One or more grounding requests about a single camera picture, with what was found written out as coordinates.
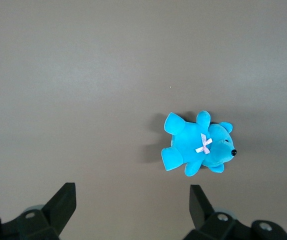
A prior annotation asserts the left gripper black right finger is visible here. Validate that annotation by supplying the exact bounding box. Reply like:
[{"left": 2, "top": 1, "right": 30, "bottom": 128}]
[{"left": 183, "top": 184, "right": 287, "bottom": 240}]

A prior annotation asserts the blue plush teddy bear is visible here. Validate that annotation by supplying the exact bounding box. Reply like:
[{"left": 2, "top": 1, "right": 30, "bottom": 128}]
[{"left": 160, "top": 110, "right": 239, "bottom": 178}]

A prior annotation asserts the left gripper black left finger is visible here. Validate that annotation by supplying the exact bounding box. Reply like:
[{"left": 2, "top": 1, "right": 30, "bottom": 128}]
[{"left": 0, "top": 182, "right": 78, "bottom": 240}]

